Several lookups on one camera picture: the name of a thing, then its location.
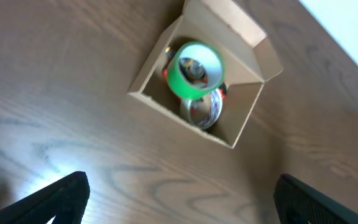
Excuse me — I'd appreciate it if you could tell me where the red utility knife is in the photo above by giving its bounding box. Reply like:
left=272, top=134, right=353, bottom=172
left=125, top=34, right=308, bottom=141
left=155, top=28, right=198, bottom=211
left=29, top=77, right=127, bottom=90
left=219, top=83, right=227, bottom=99

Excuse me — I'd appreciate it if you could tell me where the open cardboard box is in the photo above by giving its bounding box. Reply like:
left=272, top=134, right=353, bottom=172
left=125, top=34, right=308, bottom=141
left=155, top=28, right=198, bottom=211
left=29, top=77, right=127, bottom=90
left=128, top=0, right=283, bottom=148

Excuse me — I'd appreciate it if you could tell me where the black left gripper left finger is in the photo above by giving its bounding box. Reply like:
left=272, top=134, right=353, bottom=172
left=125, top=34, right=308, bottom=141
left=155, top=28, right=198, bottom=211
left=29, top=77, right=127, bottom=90
left=0, top=171, right=90, bottom=224

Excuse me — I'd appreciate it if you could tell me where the black gold correction tape dispenser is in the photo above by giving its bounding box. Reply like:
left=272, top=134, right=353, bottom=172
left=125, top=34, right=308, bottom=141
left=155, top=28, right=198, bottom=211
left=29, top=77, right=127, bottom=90
left=165, top=45, right=208, bottom=83

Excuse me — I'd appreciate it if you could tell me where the green tape roll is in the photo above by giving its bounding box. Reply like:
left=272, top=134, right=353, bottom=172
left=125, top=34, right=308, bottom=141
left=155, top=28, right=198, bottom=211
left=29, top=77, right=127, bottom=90
left=167, top=41, right=225, bottom=100

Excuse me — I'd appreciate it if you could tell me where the red black stapler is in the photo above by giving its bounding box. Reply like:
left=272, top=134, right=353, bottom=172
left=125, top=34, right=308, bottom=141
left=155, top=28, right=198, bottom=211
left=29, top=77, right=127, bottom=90
left=162, top=64, right=168, bottom=82

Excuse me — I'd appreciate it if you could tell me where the white tape roll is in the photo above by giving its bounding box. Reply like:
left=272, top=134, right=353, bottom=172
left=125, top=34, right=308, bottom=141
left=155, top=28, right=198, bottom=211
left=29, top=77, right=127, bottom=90
left=180, top=88, right=224, bottom=130

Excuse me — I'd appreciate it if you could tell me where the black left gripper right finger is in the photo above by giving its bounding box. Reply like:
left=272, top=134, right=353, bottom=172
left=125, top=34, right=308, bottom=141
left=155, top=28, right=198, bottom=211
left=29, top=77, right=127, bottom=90
left=273, top=173, right=358, bottom=224

